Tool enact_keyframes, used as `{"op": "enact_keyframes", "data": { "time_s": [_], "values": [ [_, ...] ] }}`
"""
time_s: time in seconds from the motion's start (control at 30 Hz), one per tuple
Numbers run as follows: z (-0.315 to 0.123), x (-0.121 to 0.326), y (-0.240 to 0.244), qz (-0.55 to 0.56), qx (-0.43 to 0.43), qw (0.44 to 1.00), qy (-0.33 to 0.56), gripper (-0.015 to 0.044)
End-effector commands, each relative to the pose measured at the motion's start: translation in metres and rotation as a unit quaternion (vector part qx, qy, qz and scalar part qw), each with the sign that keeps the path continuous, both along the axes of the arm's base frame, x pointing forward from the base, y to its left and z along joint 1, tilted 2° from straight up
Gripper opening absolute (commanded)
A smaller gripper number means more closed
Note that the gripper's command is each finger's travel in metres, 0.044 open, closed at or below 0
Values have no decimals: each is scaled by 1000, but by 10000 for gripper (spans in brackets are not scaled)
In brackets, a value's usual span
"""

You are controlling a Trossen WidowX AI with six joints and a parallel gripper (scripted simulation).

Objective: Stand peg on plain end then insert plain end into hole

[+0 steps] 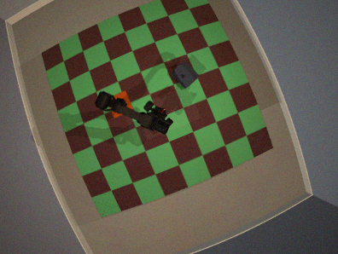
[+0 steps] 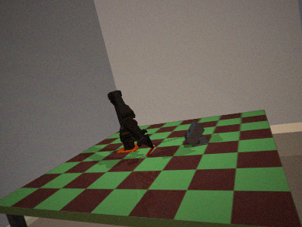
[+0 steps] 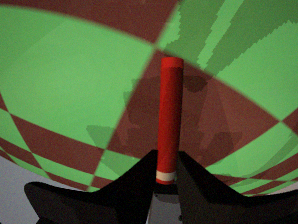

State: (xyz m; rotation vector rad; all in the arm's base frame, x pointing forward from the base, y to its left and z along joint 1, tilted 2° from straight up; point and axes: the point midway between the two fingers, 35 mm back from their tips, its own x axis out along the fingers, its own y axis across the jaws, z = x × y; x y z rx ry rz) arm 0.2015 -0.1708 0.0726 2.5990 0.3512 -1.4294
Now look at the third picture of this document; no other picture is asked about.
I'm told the red peg with white band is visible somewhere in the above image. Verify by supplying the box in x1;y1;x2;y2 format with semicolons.
156;56;184;185

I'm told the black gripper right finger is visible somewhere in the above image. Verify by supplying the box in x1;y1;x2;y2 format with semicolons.
176;151;298;224

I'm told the grey sloped panel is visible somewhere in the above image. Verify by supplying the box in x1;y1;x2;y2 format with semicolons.
148;180;184;224

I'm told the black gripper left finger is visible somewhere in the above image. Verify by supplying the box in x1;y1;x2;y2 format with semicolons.
24;149;158;224

